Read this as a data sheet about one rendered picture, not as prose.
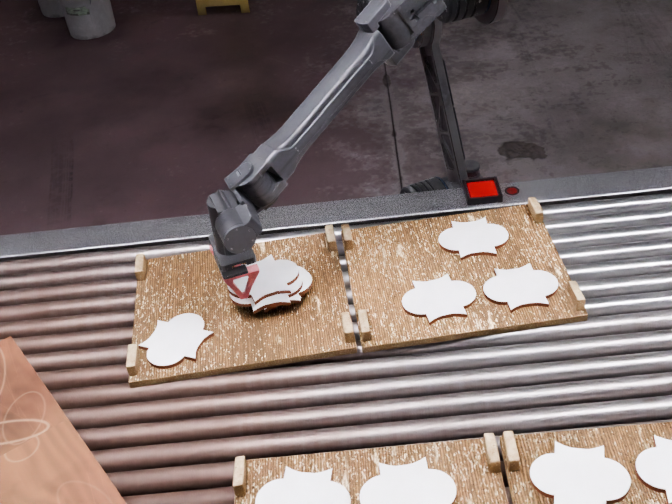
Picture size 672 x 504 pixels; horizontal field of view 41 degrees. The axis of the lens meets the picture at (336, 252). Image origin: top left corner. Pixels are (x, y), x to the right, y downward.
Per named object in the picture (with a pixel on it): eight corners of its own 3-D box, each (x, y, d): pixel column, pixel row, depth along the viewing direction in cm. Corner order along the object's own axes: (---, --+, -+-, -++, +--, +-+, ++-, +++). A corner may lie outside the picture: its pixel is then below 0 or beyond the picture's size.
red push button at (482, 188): (466, 187, 200) (466, 182, 199) (493, 184, 200) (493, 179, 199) (470, 203, 196) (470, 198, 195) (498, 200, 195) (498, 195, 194)
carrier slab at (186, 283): (140, 266, 189) (138, 260, 188) (334, 236, 190) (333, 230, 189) (130, 388, 162) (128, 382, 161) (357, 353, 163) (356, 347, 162)
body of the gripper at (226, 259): (223, 274, 162) (216, 242, 158) (209, 243, 170) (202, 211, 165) (257, 264, 164) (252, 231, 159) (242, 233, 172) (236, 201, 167)
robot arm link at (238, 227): (275, 187, 164) (248, 158, 159) (297, 221, 156) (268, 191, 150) (225, 229, 165) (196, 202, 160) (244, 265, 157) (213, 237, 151)
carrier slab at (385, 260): (341, 236, 190) (340, 230, 189) (534, 208, 191) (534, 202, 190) (362, 353, 163) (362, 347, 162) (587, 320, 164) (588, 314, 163)
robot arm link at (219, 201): (232, 182, 162) (201, 190, 160) (243, 201, 156) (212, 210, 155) (238, 213, 166) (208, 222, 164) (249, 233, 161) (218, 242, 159)
